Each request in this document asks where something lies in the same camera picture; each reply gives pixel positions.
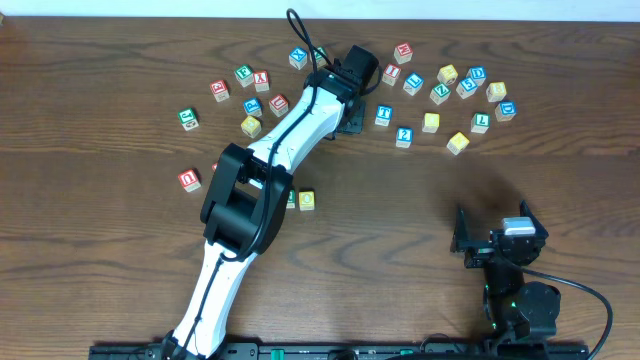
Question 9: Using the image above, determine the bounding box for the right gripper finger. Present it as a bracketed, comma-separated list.
[519, 200, 543, 233]
[450, 206, 471, 253]

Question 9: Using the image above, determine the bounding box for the yellow o block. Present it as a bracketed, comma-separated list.
[422, 113, 440, 133]
[298, 191, 315, 211]

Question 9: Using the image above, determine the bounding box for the green R block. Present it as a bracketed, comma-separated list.
[286, 190, 296, 209]

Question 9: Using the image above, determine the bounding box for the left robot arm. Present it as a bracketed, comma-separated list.
[160, 65, 374, 359]

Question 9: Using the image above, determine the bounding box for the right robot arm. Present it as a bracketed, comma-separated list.
[450, 202, 561, 359]

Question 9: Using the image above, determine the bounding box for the blue T block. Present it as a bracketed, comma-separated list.
[374, 105, 393, 127]

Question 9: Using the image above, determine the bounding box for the blue 2 block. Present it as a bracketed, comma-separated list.
[396, 127, 413, 148]

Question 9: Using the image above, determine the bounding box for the red I block far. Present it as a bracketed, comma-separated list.
[382, 64, 401, 86]

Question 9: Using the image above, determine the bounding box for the green N block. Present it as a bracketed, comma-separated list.
[313, 47, 328, 68]

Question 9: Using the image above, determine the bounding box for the blue L block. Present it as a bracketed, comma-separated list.
[403, 72, 424, 96]

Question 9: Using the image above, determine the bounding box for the red U block far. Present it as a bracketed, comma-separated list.
[269, 94, 289, 117]

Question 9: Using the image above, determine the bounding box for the red u block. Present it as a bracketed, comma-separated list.
[269, 94, 289, 117]
[178, 169, 201, 192]

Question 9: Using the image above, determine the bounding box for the blue X block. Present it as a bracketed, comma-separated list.
[288, 47, 308, 70]

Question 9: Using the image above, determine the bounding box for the green Z block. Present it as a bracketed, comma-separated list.
[430, 83, 451, 105]

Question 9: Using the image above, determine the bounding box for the yellow K block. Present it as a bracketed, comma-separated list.
[446, 132, 470, 155]

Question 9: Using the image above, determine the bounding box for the green 7 block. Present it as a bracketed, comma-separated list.
[470, 112, 491, 134]

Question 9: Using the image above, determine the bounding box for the blue P block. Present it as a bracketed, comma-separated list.
[243, 98, 262, 117]

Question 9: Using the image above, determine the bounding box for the red Y block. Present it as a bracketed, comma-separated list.
[253, 71, 270, 92]

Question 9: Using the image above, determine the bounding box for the blue D block right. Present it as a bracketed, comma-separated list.
[495, 101, 517, 122]

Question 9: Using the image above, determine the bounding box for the blue d block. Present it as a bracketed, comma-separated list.
[495, 101, 517, 122]
[466, 66, 487, 86]

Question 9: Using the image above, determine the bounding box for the yellow block left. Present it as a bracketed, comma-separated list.
[241, 115, 262, 138]

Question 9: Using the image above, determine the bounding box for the yellow block far right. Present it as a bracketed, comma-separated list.
[437, 64, 458, 86]

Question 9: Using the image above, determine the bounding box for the green F block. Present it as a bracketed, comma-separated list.
[234, 64, 254, 87]

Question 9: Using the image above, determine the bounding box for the blue 5 block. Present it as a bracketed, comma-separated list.
[456, 77, 478, 99]

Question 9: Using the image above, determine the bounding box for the yellow 8 block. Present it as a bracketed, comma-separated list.
[486, 82, 507, 103]

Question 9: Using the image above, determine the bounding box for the blue D block far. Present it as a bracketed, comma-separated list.
[466, 66, 487, 86]

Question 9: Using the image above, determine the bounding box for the red G block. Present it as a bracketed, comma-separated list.
[210, 80, 230, 102]

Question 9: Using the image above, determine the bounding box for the green J block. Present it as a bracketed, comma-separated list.
[178, 108, 199, 131]

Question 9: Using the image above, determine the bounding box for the red U block near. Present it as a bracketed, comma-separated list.
[178, 169, 201, 192]

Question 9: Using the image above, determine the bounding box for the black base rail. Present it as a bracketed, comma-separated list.
[88, 341, 590, 360]

